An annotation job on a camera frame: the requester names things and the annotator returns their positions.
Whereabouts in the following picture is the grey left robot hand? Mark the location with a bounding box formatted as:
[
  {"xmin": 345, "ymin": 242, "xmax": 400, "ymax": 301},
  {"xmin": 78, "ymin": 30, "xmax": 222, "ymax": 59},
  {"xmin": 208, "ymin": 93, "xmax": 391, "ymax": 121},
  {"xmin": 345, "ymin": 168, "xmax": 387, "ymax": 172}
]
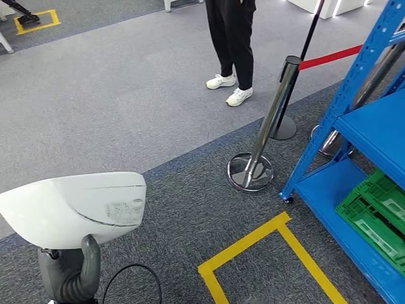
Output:
[{"xmin": 37, "ymin": 234, "xmax": 102, "ymax": 303}]

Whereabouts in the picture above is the white plastic car part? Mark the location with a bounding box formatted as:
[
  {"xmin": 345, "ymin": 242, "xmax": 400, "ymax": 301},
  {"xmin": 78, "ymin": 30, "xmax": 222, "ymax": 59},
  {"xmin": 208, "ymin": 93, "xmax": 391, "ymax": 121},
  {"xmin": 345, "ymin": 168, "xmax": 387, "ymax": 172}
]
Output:
[{"xmin": 0, "ymin": 171, "xmax": 147, "ymax": 250}]

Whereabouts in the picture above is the blue metal shelf rack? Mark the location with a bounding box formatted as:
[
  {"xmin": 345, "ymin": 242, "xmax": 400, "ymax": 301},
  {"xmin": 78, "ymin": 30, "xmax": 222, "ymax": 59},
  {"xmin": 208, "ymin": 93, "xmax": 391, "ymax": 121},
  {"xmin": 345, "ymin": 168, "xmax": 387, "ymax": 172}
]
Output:
[{"xmin": 279, "ymin": 0, "xmax": 405, "ymax": 304}]

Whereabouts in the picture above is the black floor stand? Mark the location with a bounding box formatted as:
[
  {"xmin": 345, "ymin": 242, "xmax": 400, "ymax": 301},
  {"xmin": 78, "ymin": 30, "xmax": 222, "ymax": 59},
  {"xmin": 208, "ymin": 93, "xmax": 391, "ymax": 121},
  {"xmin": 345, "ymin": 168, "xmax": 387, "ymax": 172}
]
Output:
[{"xmin": 0, "ymin": 0, "xmax": 41, "ymax": 26}]

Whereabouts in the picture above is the person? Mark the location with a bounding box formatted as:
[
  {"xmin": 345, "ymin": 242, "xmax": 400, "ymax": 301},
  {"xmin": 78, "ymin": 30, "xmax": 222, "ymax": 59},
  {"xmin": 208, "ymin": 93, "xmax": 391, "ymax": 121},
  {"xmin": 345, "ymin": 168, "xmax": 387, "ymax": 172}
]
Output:
[{"xmin": 205, "ymin": 0, "xmax": 257, "ymax": 108}]

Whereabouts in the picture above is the red barrier belt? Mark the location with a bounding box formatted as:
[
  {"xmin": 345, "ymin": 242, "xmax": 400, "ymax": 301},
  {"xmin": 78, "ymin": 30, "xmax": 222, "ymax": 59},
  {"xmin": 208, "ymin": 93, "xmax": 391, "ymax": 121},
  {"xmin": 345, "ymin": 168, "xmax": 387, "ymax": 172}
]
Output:
[{"xmin": 298, "ymin": 44, "xmax": 364, "ymax": 72}]

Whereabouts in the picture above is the green plastic crate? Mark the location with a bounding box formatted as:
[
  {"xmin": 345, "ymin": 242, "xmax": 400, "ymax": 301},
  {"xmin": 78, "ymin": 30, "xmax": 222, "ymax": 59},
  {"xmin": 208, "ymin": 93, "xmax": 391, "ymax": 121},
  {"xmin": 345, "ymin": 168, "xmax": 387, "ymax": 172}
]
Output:
[{"xmin": 334, "ymin": 168, "xmax": 405, "ymax": 278}]

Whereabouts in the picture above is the white lit platform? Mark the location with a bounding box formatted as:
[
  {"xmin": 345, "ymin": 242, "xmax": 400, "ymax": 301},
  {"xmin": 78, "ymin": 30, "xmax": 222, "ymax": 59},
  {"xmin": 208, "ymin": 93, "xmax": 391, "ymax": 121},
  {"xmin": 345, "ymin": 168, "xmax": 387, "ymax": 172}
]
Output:
[{"xmin": 286, "ymin": 0, "xmax": 382, "ymax": 20}]

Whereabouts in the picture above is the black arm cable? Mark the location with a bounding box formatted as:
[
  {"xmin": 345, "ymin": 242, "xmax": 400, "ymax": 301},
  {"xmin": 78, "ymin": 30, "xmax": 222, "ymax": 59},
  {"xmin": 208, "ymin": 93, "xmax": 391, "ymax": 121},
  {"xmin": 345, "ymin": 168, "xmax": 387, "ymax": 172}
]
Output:
[{"xmin": 102, "ymin": 263, "xmax": 162, "ymax": 304}]

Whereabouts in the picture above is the chrome stanchion post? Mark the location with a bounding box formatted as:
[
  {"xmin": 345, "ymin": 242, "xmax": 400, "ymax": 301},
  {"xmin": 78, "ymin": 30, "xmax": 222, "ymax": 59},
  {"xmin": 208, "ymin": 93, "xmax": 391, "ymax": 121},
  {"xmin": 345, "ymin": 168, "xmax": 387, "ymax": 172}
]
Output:
[
  {"xmin": 226, "ymin": 55, "xmax": 302, "ymax": 193},
  {"xmin": 310, "ymin": 39, "xmax": 405, "ymax": 160}
]

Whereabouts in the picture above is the black stanchion post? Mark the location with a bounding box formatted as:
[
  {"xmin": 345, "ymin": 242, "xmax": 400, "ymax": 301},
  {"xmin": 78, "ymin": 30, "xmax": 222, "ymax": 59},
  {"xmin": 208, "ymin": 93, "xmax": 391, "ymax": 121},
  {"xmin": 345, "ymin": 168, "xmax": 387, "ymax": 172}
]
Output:
[{"xmin": 269, "ymin": 0, "xmax": 326, "ymax": 141}]

